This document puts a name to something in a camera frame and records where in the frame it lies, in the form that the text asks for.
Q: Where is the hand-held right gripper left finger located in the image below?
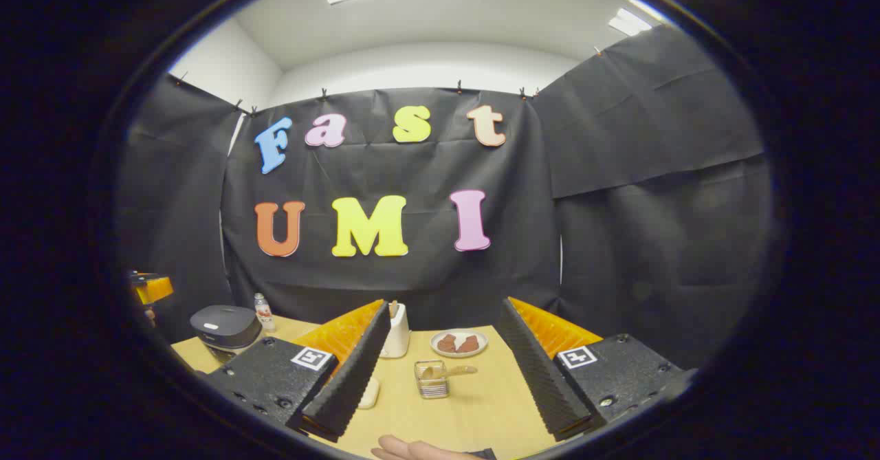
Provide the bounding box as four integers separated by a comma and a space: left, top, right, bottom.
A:
204, 299, 393, 443

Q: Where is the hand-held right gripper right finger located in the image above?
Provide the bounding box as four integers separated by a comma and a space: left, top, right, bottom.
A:
498, 296, 696, 441

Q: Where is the black and silver rice cooker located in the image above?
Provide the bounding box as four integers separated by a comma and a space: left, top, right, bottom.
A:
190, 305, 263, 363

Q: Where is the clear wire chopstick holder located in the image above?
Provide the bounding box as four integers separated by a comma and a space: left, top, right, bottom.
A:
414, 360, 450, 399

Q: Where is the wooden spoon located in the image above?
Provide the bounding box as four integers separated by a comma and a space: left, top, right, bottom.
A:
421, 365, 478, 381

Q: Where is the clear plastic container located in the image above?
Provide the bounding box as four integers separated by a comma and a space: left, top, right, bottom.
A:
356, 376, 380, 410

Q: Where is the white toaster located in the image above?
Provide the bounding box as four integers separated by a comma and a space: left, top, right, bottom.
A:
379, 300, 411, 359

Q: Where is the white plate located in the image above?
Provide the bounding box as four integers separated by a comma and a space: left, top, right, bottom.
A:
430, 329, 489, 358

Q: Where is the small clear bottle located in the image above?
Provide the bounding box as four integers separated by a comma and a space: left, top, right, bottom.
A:
254, 293, 276, 333

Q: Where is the black backdrop cloth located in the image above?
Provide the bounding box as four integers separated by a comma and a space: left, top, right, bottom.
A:
117, 23, 774, 371

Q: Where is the small ceiling light panel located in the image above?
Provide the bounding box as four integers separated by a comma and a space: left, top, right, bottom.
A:
608, 8, 654, 36

